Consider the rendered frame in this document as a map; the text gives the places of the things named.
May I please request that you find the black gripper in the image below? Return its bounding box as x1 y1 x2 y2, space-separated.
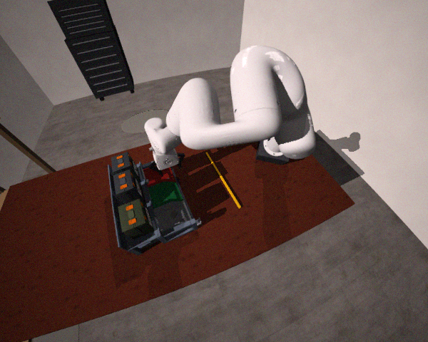
149 148 185 177

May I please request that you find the grey open bin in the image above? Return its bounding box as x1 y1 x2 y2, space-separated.
154 201 192 232

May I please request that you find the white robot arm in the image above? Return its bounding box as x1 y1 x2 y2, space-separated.
145 46 316 159

